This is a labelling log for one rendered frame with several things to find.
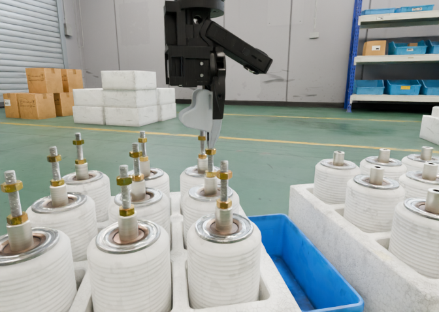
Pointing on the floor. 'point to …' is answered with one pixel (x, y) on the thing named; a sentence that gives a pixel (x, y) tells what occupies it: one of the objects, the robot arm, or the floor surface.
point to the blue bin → (305, 267)
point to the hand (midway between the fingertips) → (214, 139)
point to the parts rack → (394, 19)
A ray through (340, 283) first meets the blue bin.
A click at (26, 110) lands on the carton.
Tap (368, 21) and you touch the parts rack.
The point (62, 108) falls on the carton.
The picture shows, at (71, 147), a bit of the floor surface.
